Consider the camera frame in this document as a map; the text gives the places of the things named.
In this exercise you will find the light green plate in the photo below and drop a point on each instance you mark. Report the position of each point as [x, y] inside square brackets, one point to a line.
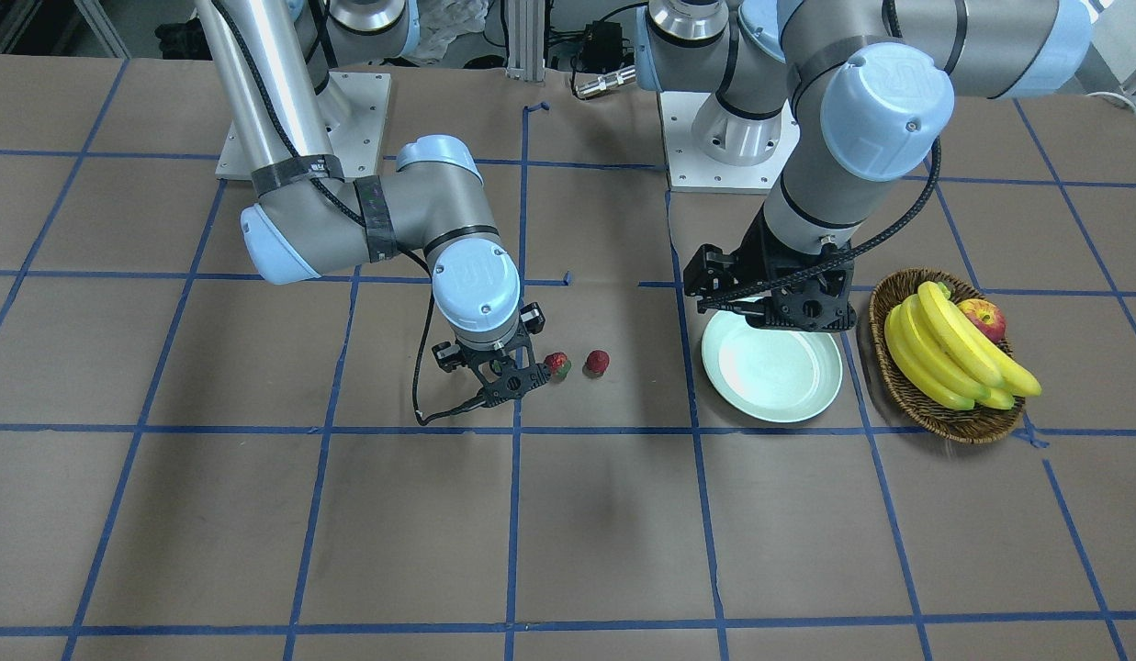
[781, 376]

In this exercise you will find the yellow banana bunch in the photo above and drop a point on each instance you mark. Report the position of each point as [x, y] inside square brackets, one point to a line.
[943, 354]

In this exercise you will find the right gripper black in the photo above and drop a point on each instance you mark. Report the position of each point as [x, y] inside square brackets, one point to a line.
[447, 356]

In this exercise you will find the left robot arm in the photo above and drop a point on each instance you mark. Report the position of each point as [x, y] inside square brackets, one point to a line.
[871, 85]

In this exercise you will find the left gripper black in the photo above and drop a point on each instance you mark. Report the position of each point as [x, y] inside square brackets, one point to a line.
[749, 250]

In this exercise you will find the black box electronics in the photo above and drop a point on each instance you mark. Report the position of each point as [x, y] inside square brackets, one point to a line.
[602, 48]

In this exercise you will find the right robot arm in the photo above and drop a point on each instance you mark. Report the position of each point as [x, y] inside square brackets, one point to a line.
[310, 144]

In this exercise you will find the red strawberry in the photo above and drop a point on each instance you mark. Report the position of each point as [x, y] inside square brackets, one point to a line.
[559, 365]
[597, 363]

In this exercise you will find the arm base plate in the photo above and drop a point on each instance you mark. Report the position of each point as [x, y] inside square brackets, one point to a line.
[354, 109]
[711, 150]

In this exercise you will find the wicker fruit basket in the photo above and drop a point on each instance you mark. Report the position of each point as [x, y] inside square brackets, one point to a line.
[889, 385]

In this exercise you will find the red apple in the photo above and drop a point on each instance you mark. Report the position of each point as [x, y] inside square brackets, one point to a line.
[986, 317]

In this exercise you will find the silver connector plug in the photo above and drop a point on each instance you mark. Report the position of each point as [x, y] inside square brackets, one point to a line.
[605, 83]

